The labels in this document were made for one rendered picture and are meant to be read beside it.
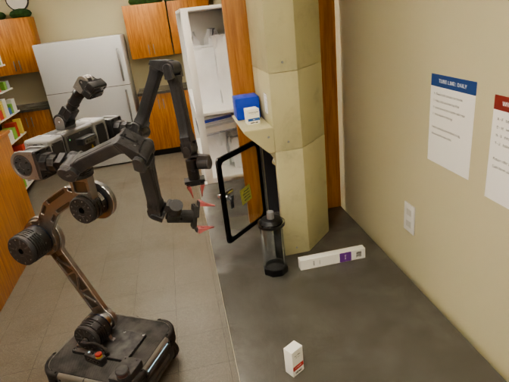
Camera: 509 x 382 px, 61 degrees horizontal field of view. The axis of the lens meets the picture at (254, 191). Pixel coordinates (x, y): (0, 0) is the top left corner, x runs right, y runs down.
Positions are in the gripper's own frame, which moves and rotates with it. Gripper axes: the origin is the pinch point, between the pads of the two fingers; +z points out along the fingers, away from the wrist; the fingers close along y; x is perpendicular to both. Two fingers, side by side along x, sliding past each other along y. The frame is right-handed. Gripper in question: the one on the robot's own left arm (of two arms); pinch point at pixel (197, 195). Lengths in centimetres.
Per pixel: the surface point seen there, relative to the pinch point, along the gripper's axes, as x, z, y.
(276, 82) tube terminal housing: -46, -57, 35
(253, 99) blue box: -27, -48, 29
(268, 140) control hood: -46, -36, 30
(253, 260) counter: -44, 17, 18
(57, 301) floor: 105, 108, -121
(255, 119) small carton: -36, -42, 28
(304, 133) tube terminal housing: -45, -36, 45
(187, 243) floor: 158, 109, -16
